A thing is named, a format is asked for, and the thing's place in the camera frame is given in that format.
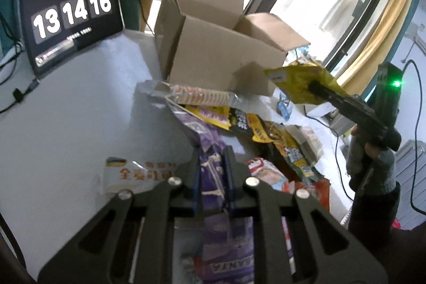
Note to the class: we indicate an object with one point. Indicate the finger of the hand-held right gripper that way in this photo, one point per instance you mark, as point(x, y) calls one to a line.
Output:
point(332, 97)

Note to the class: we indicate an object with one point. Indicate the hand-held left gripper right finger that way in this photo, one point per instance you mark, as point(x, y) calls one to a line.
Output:
point(230, 191)

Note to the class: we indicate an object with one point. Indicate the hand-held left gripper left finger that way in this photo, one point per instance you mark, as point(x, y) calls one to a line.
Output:
point(194, 191)

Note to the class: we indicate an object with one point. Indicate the purple snack bag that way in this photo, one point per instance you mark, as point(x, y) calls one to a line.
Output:
point(213, 151)

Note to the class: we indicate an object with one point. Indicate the yellow black snack bag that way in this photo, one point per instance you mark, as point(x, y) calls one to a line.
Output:
point(238, 121)

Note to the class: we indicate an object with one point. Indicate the orange snack bag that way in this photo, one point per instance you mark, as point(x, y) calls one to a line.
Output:
point(321, 194)

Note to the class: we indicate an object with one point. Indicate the cardboard box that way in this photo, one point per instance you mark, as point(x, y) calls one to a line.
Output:
point(206, 51)

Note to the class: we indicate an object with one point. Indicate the person's right forearm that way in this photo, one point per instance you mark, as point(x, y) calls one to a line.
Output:
point(372, 210)

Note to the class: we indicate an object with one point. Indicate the person's right hand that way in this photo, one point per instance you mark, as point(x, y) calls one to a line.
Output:
point(386, 171)

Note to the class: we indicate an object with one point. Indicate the red white snack packet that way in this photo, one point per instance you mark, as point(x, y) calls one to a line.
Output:
point(266, 171)

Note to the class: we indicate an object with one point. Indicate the small blue white packet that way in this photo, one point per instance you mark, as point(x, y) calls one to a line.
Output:
point(284, 107)

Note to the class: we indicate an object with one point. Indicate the beige snack packet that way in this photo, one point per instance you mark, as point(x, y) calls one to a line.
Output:
point(311, 144)

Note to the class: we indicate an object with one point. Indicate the white packet orange print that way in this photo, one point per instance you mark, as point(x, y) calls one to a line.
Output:
point(133, 174)

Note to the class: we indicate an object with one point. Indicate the yellow green cracker bag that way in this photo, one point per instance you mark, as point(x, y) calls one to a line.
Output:
point(283, 141)

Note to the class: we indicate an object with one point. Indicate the silver cracker packet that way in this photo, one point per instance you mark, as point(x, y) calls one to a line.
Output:
point(199, 94)

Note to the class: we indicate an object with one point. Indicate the tablet clock display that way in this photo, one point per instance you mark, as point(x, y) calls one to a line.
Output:
point(73, 11)

